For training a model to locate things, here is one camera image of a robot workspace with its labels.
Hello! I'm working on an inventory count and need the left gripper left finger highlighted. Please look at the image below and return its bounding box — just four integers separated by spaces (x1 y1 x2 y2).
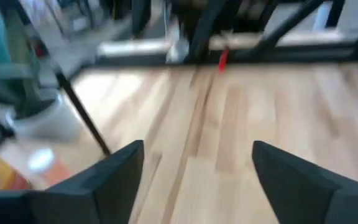
0 139 145 224

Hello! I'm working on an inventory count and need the black metal rig frame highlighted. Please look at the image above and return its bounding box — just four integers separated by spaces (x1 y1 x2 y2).
94 0 358 68

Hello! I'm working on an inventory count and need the red zip tie tag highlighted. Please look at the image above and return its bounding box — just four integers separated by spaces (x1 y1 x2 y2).
218 49 229 74

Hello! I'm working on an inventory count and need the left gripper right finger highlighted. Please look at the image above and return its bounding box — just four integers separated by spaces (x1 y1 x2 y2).
252 140 358 224

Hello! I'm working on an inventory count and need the white plant pot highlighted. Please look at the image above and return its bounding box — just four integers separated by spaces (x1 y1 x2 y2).
6 90 83 144

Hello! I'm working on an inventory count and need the black metal tray rack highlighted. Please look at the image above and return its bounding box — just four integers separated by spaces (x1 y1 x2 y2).
0 0 111 191

